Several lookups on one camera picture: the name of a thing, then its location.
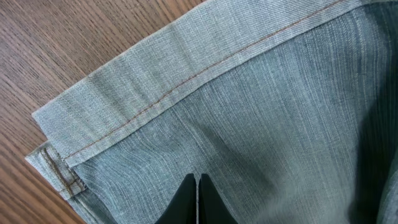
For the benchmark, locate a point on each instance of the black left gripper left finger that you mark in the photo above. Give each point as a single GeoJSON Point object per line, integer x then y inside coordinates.
{"type": "Point", "coordinates": [182, 209]}

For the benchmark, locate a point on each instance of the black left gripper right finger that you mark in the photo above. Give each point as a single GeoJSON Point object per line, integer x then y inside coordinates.
{"type": "Point", "coordinates": [211, 208]}

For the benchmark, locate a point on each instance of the light blue denim shorts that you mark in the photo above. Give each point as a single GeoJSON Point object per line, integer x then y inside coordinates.
{"type": "Point", "coordinates": [289, 106]}

